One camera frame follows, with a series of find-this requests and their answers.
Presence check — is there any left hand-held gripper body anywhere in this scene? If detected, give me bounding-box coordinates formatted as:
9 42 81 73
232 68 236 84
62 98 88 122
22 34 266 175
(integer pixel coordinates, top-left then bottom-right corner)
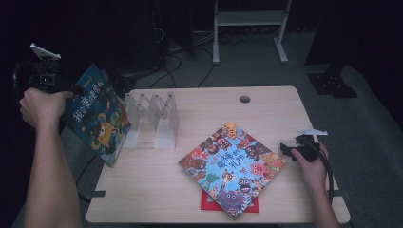
12 43 74 96

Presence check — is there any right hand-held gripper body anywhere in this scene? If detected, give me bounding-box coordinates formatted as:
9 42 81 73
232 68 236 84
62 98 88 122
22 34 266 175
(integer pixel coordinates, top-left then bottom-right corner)
294 127 329 163

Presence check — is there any dark blue picture book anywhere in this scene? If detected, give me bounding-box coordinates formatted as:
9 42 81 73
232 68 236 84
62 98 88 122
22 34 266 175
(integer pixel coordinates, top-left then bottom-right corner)
60 63 132 168

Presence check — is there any colourful monster picture book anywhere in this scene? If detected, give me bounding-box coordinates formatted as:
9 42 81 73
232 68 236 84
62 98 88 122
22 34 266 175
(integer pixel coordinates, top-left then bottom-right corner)
178 122 286 220

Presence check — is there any clear acrylic book rack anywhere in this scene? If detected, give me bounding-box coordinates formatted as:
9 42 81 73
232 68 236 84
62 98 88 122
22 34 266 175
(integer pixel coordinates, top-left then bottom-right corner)
122 91 181 150

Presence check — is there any person's right hand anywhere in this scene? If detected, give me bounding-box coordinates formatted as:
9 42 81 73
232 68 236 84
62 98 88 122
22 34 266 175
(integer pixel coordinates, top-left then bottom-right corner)
290 141 331 188

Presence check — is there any person's left hand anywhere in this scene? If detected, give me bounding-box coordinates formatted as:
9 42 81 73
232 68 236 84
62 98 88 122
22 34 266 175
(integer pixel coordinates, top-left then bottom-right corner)
18 87 74 129

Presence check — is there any red picture book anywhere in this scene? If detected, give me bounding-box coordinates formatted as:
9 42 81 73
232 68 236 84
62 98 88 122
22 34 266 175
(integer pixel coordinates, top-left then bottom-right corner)
200 189 259 214

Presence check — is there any white metal stand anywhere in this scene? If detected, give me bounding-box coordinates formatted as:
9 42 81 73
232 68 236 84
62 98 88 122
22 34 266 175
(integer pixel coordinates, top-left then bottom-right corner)
212 0 293 65

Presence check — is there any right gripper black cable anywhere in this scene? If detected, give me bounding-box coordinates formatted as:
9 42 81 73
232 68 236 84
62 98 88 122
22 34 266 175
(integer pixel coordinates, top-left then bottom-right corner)
312 139 336 203

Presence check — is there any black floor base plate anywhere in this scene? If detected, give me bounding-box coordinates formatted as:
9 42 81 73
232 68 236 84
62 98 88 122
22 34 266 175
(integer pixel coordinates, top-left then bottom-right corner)
307 71 359 99

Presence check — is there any black floor cable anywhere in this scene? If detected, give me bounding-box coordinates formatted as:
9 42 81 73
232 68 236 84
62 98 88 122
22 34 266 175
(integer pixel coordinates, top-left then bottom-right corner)
148 53 183 89
198 47 217 88

